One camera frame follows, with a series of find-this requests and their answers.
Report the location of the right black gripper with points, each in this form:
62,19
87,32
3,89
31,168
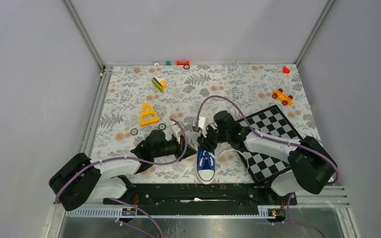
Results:
205,143

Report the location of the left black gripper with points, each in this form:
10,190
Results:
179,143

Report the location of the white shoelace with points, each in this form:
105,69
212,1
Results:
230,154

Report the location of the blue canvas sneaker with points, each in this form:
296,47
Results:
205,166

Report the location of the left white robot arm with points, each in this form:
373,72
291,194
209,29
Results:
82,181

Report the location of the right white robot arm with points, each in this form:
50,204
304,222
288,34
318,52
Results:
311,167

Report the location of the yellow plastic triangle toy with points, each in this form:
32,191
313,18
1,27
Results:
148,115

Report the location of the black white chessboard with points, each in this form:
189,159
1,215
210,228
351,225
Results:
267,154

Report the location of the stacked toy bricks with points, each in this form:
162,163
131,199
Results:
159,83

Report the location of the floral patterned mat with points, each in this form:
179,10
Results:
200,90

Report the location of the orange toy car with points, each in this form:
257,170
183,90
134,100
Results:
281,96

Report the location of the red triangular block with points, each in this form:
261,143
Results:
286,70

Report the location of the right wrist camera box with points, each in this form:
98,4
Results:
199,125

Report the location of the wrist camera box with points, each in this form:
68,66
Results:
177,132
199,125

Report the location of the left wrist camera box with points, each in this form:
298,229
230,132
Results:
177,132

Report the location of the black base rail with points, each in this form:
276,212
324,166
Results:
192,199

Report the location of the red block at wall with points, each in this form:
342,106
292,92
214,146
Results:
183,63

